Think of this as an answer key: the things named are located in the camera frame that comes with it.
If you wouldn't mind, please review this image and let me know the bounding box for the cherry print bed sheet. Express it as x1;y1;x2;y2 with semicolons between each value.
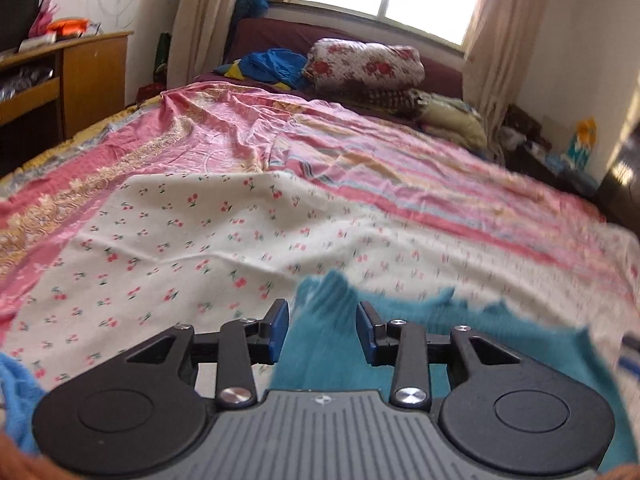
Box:
0;169;640;393

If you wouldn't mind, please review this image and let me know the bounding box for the orange packet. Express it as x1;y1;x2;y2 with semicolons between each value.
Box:
45;16;92;39

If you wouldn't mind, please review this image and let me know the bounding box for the pink plastic bag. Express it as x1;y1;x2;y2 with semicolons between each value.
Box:
27;0;62;40

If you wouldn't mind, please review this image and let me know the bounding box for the teal fuzzy sweater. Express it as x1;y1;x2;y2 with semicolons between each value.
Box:
269;269;640;473

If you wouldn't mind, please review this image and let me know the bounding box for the blue and yellow cloth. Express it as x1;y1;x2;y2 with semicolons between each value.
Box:
214;48;312;90

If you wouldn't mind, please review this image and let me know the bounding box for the dark wooden headboard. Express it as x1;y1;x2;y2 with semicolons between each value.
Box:
594;124;640;243

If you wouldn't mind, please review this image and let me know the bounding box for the wooden TV cabinet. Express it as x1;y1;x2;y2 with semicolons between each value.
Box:
0;31;135;163

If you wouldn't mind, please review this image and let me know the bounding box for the floral red white pillow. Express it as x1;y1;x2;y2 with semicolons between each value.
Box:
304;37;426;95

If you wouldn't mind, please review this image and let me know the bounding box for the olive yellow pillow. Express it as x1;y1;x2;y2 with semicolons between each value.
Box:
417;92;489;152

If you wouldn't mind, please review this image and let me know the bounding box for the hanging blue cloth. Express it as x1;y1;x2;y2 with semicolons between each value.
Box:
234;0;272;43

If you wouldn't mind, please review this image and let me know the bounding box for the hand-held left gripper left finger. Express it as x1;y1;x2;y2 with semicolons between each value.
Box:
124;298;291;409

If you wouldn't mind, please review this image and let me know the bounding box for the black television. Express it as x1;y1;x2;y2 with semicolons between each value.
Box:
0;0;47;55

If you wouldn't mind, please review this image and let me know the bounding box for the blue knit garment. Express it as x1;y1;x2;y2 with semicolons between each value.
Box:
0;351;52;457

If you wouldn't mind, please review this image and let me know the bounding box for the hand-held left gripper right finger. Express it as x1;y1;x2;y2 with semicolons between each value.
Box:
354;301;525;409

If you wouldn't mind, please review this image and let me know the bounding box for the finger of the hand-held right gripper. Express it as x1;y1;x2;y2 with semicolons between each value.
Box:
617;332;640;375

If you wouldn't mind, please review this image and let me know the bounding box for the maroon sofa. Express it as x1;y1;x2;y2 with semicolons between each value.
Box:
192;16;465;122

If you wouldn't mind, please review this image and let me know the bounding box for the yellow and teal box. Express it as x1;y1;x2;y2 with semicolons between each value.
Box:
566;118;599;170

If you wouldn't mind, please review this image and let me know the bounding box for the beige curtain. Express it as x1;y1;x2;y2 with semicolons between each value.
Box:
461;0;553;137
169;0;253;88

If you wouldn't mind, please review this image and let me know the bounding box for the pink striped bed sheet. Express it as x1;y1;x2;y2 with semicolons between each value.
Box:
0;81;640;323

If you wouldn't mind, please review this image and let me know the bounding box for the dark checked blanket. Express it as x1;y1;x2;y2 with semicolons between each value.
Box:
347;86;427;122

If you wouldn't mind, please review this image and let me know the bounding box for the dark cluttered nightstand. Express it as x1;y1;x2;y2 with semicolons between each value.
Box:
499;104;603;197

